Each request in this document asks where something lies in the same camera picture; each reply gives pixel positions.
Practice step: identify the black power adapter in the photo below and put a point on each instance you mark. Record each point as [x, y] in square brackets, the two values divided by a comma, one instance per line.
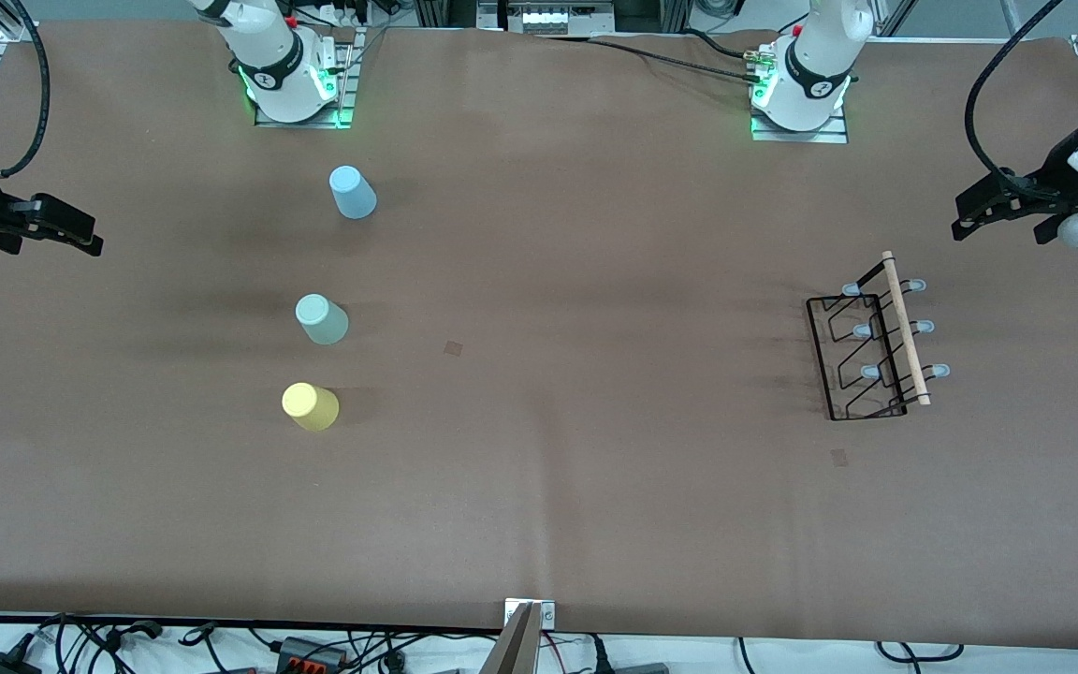
[1, 665]

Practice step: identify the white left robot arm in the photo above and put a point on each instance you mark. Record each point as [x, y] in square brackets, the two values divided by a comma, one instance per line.
[815, 65]

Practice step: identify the aluminium arm base plate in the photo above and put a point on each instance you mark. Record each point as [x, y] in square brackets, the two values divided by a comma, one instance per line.
[801, 137]
[348, 94]

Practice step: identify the brown table cover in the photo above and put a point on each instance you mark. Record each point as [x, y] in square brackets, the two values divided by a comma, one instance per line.
[539, 234]

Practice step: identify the yellow plastic cup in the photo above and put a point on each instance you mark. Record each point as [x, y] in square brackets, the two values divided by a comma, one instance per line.
[311, 407]

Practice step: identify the mint green plastic cup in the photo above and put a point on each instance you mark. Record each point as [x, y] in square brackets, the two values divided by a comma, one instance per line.
[322, 320]

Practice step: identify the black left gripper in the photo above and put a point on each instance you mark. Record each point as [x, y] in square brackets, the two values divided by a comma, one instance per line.
[1051, 183]

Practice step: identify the black frame profile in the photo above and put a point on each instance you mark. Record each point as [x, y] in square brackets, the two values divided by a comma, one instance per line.
[450, 11]

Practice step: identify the light blue plastic cup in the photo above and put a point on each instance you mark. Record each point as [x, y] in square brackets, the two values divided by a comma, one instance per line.
[352, 195]

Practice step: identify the white power strip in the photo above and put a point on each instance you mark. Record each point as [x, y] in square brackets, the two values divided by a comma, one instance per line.
[548, 17]

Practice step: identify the aluminium profile post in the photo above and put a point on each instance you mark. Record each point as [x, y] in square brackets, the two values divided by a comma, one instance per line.
[513, 651]

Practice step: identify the black orange connector box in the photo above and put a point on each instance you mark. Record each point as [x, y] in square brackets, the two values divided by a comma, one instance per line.
[310, 652]

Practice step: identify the metal corner bracket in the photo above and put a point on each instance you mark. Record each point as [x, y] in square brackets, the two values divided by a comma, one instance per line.
[546, 613]

